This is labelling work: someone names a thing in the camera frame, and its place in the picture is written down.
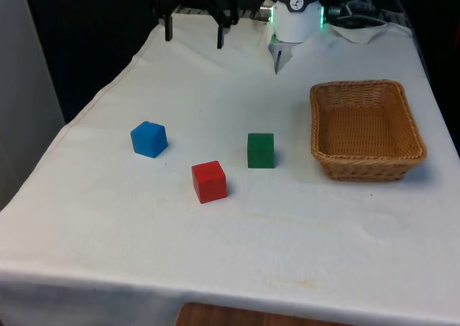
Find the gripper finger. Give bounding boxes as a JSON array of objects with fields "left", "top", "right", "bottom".
[
  {"left": 157, "top": 0, "right": 180, "bottom": 42},
  {"left": 211, "top": 0, "right": 239, "bottom": 50}
]

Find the blue cube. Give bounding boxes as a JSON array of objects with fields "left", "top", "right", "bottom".
[{"left": 129, "top": 121, "right": 169, "bottom": 159}]

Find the green cube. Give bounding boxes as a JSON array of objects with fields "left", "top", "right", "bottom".
[{"left": 247, "top": 132, "right": 276, "bottom": 169}]

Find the red cube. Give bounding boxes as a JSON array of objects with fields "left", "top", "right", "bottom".
[{"left": 190, "top": 160, "right": 229, "bottom": 205}]

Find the wicker basket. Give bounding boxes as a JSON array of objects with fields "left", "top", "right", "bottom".
[{"left": 309, "top": 78, "right": 428, "bottom": 182}]

